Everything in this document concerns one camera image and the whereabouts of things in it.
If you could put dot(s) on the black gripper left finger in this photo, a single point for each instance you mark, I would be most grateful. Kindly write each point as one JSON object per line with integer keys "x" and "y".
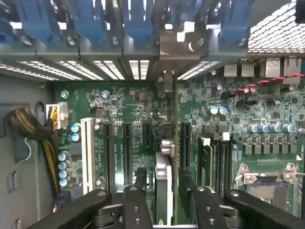
{"x": 138, "y": 210}

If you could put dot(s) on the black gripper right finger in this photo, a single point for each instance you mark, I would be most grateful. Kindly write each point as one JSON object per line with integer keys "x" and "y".
{"x": 207, "y": 210}

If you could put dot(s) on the black RAM slot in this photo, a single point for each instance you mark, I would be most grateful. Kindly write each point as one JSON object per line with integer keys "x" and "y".
{"x": 231, "y": 164}
{"x": 224, "y": 164}
{"x": 216, "y": 164}

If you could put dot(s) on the long black expansion slot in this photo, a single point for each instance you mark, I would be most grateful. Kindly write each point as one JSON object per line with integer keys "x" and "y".
{"x": 186, "y": 143}
{"x": 108, "y": 155}
{"x": 127, "y": 152}

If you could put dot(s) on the CPU socket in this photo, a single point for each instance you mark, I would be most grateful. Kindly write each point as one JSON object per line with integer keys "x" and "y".
{"x": 264, "y": 190}

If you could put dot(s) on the white expansion slot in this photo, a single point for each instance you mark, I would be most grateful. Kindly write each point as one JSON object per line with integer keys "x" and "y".
{"x": 88, "y": 155}

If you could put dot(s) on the short black expansion slot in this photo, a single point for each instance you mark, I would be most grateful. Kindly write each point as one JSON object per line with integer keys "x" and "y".
{"x": 147, "y": 134}

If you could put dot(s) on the green motherboard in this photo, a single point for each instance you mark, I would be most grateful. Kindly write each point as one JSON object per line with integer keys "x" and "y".
{"x": 128, "y": 105}

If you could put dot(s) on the white power connector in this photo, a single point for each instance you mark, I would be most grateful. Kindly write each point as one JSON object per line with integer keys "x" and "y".
{"x": 60, "y": 114}

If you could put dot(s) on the open black PC case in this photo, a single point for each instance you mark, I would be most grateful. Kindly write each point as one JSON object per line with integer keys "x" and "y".
{"x": 23, "y": 143}

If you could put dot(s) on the silver rear port connector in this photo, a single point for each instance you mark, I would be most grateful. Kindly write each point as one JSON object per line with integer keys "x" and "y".
{"x": 272, "y": 68}
{"x": 230, "y": 69}
{"x": 247, "y": 69}
{"x": 293, "y": 70}

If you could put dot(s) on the blue card retention clip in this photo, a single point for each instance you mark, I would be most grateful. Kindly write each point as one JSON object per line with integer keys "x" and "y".
{"x": 35, "y": 21}
{"x": 4, "y": 31}
{"x": 138, "y": 21}
{"x": 89, "y": 21}
{"x": 234, "y": 21}

